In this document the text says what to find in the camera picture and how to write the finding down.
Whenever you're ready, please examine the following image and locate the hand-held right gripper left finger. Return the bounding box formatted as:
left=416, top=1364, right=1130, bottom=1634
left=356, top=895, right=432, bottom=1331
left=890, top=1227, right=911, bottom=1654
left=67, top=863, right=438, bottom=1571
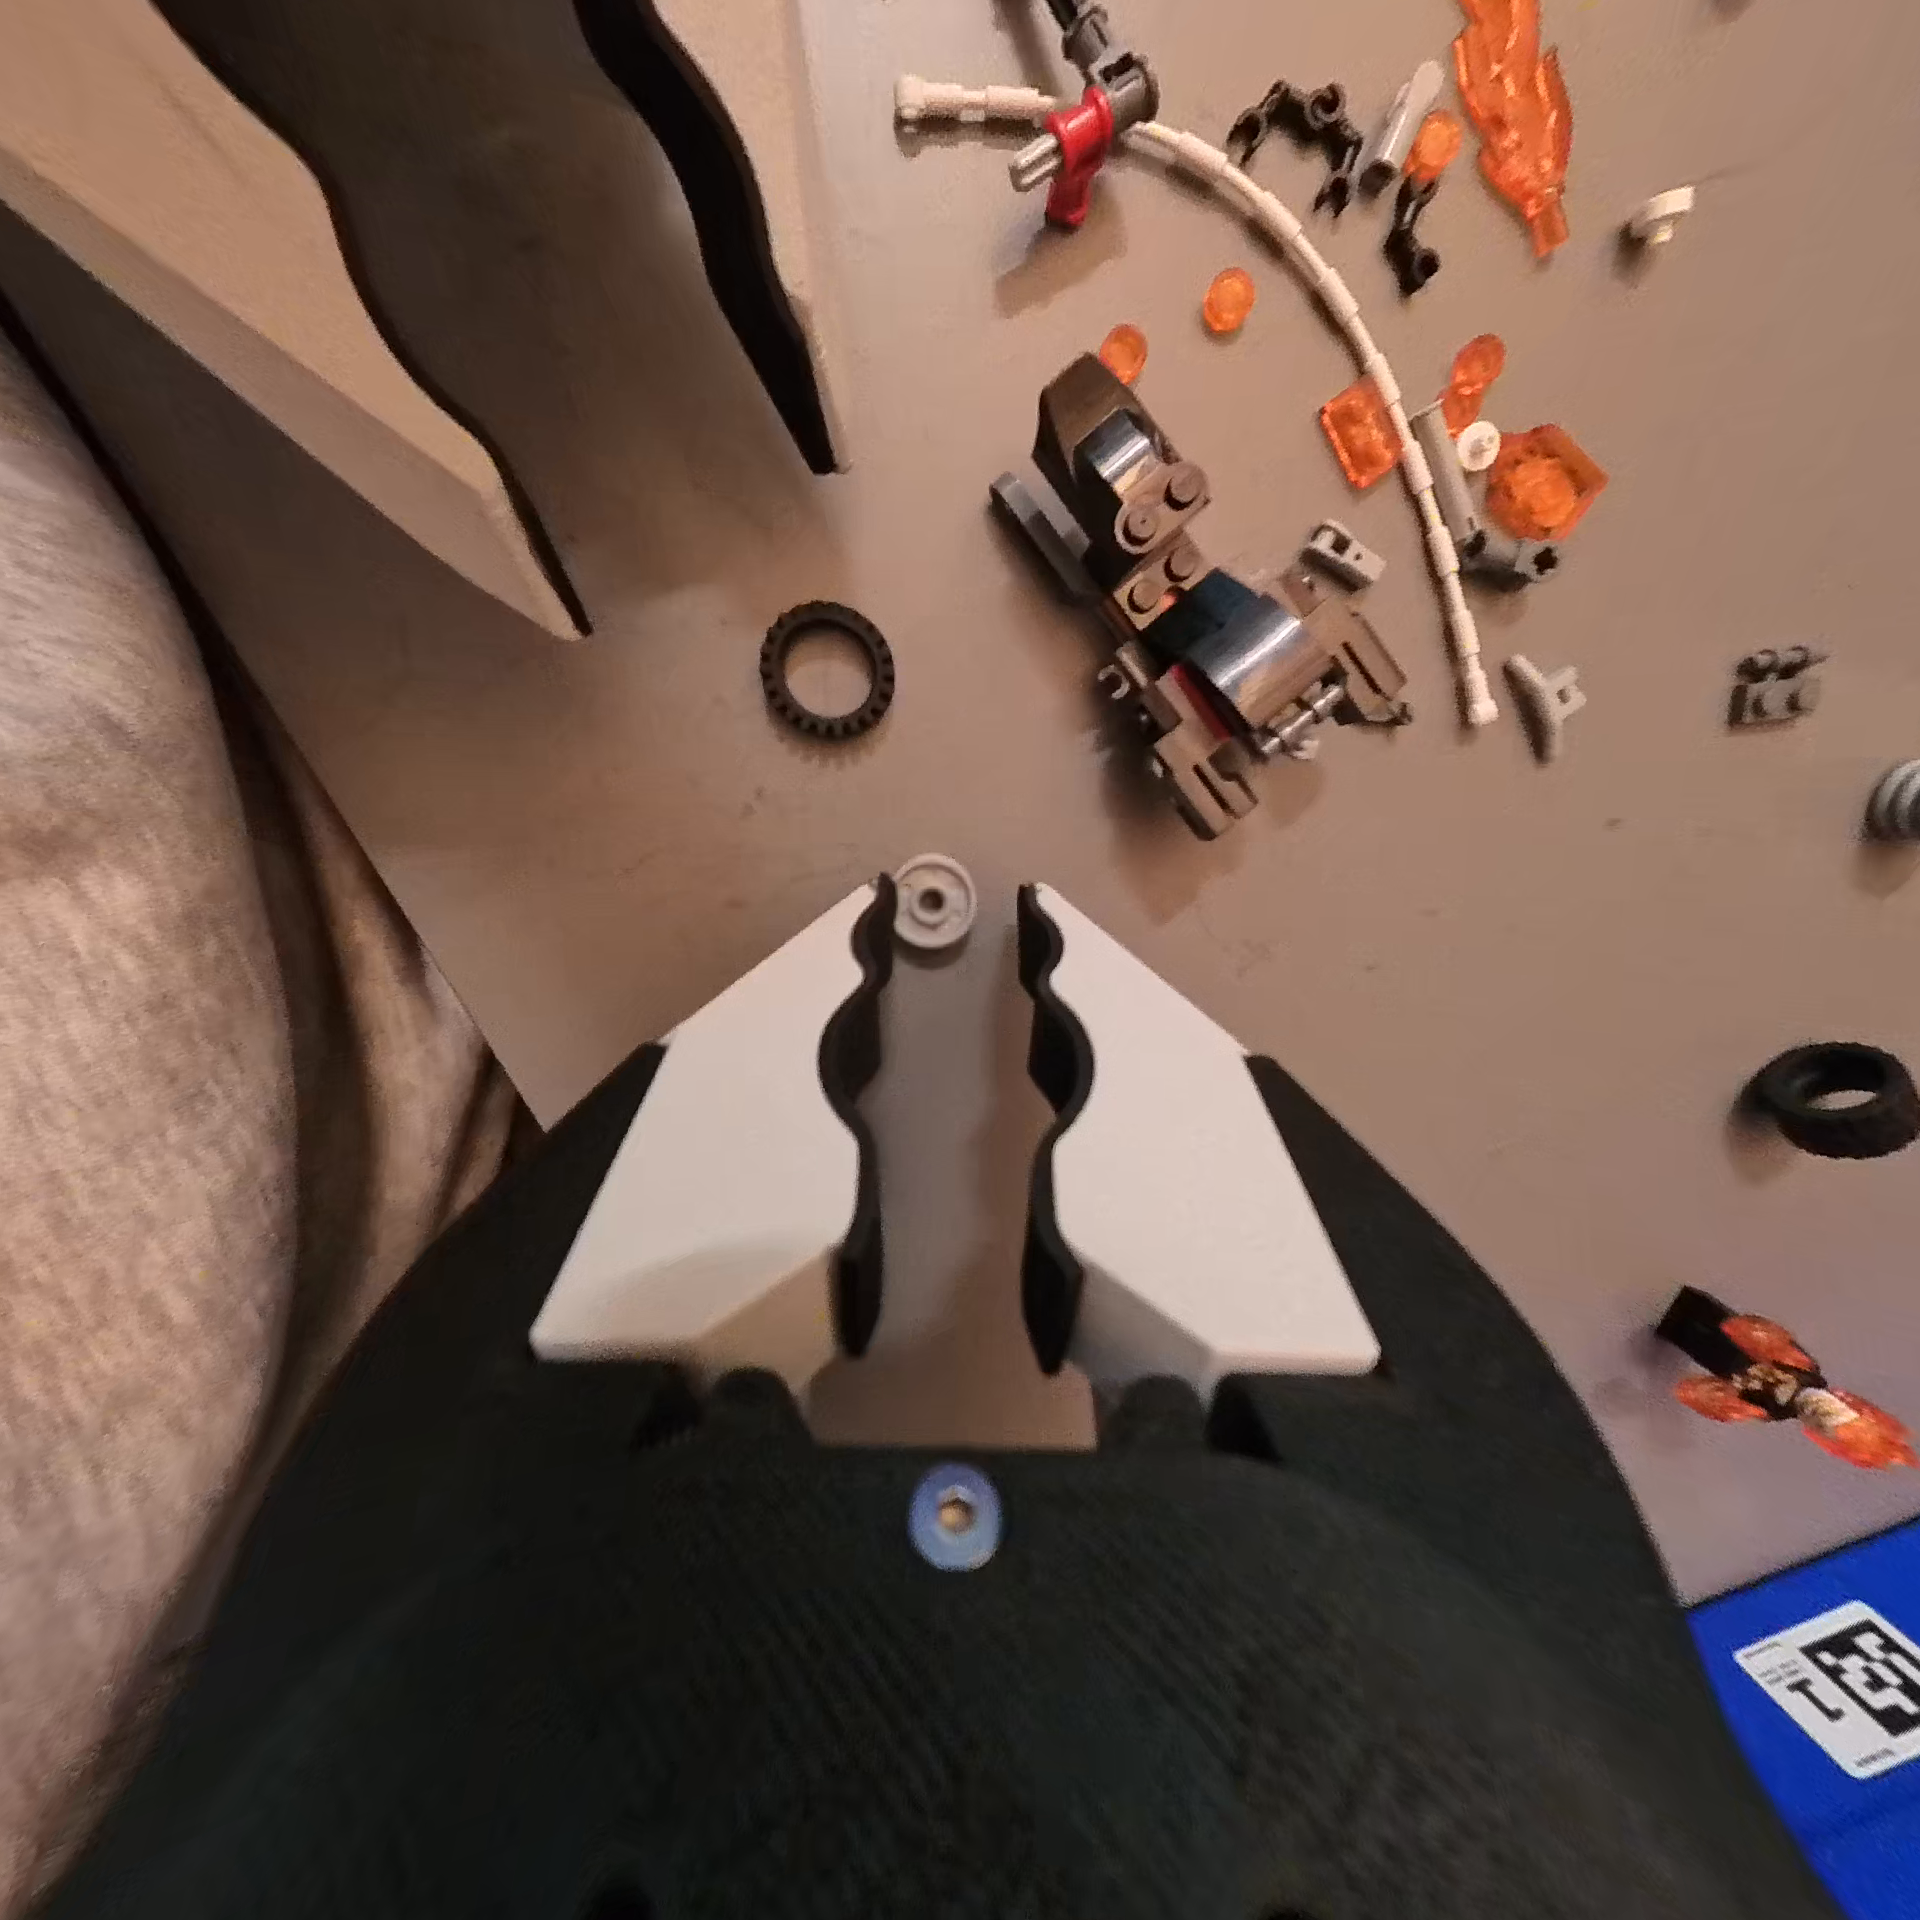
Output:
left=526, top=879, right=902, bottom=1404

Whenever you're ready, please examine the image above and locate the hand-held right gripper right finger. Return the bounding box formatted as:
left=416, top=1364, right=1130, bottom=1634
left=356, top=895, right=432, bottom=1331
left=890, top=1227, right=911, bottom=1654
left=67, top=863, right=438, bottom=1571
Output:
left=1015, top=880, right=1383, bottom=1411

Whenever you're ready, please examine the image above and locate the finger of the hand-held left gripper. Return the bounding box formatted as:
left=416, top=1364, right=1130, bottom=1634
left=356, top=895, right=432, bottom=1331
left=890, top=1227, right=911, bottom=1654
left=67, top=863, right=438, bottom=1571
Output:
left=0, top=0, right=593, bottom=647
left=575, top=0, right=840, bottom=481

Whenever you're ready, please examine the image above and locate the red lego connector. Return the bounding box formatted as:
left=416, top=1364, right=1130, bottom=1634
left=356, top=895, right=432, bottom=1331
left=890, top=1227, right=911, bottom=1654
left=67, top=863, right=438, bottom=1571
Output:
left=1008, top=88, right=1121, bottom=234

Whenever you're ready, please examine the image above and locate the axle assembly with red joint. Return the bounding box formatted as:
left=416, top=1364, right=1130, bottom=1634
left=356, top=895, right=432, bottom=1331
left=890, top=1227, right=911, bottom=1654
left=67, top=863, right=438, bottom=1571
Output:
left=1024, top=0, right=1161, bottom=124

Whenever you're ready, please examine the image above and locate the thin black lego tire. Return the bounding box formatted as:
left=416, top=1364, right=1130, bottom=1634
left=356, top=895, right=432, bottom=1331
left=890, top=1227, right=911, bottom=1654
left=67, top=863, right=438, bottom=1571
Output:
left=757, top=597, right=902, bottom=746

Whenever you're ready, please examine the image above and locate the white flexible lego tube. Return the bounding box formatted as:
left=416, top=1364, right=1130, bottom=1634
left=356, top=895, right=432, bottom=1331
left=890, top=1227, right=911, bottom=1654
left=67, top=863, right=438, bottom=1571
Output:
left=894, top=75, right=1508, bottom=731

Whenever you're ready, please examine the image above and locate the black lego motorcycle build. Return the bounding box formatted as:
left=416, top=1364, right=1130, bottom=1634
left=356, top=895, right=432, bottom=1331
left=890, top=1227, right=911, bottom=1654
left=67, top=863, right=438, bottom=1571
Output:
left=989, top=351, right=1415, bottom=842

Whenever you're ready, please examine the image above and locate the flame lego minifigure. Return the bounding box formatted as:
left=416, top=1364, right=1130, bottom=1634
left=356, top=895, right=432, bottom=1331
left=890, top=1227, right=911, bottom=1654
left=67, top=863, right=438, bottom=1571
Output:
left=1655, top=1287, right=1920, bottom=1471

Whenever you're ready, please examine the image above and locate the wide black lego tire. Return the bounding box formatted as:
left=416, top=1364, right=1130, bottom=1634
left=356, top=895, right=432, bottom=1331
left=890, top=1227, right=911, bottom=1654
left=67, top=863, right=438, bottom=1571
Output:
left=1739, top=1043, right=1920, bottom=1163

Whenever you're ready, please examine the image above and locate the orange rectangular lego plate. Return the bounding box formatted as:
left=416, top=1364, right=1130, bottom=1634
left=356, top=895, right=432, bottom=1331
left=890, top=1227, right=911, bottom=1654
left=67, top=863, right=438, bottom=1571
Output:
left=1318, top=375, right=1405, bottom=490

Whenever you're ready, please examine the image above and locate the light grey lego bar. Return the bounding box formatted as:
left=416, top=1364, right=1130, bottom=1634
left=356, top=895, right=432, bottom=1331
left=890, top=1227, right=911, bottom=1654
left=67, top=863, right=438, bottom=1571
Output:
left=1356, top=58, right=1446, bottom=202

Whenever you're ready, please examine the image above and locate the grey lego pin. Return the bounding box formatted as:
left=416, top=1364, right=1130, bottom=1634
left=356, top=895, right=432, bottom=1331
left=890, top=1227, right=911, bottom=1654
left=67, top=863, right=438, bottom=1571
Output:
left=1411, top=405, right=1508, bottom=551

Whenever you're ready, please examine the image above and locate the dark grey lego plate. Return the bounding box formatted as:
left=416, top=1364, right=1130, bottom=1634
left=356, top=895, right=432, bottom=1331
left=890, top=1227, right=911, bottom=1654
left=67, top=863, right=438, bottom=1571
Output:
left=1728, top=643, right=1834, bottom=731

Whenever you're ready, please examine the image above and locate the orange lego flame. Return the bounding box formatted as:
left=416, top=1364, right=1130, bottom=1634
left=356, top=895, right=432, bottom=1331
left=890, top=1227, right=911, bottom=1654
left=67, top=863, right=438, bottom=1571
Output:
left=1449, top=0, right=1580, bottom=260

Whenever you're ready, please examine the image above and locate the blue plastic bin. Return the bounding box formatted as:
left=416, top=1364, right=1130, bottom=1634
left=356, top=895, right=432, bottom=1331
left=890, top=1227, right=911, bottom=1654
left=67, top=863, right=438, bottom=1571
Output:
left=1682, top=1517, right=1920, bottom=1920

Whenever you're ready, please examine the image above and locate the black lego chain piece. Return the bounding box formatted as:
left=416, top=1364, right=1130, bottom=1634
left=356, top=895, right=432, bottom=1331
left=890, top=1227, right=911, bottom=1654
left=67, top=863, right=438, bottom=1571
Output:
left=1225, top=82, right=1368, bottom=172
left=1379, top=172, right=1446, bottom=299

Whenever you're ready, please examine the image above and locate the grey lego handle piece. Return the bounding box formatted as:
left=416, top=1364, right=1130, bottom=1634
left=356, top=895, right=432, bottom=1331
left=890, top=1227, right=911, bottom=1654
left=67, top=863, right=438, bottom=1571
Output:
left=1501, top=654, right=1594, bottom=762

